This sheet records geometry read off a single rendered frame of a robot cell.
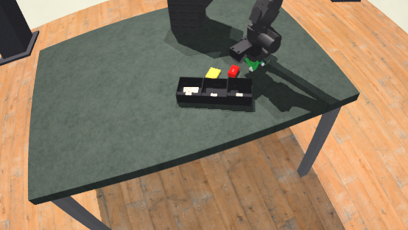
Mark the red 9v battery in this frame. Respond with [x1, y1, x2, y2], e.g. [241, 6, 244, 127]
[228, 65, 239, 77]

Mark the white domino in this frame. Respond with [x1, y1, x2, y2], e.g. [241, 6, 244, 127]
[183, 87, 199, 92]

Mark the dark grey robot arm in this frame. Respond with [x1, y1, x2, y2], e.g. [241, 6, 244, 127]
[230, 0, 283, 64]

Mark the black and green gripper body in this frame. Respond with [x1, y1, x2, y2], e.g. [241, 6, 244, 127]
[246, 38, 270, 62]

